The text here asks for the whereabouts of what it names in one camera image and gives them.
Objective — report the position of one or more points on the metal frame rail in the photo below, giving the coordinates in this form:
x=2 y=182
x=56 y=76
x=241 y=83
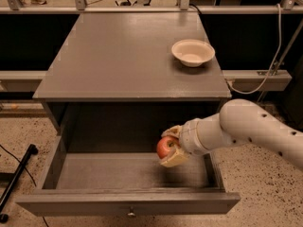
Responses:
x=151 y=3

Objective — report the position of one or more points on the black stand leg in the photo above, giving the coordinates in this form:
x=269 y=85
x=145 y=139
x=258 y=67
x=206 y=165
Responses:
x=31 y=150

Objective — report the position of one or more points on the red apple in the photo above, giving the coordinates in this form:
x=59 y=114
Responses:
x=165 y=146

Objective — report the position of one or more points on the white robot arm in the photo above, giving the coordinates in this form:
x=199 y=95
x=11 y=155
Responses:
x=238 y=122

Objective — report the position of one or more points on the open grey top drawer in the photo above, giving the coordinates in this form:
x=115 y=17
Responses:
x=96 y=170

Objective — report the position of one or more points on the white paper bowl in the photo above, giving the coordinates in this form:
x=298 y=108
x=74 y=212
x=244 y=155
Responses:
x=193 y=53

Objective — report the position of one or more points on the metal drawer knob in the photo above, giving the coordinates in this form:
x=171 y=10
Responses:
x=131 y=213

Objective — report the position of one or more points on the grey cabinet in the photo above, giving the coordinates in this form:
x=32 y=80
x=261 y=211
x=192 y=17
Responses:
x=117 y=79

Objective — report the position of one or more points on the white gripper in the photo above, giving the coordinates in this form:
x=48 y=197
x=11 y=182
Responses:
x=188 y=138

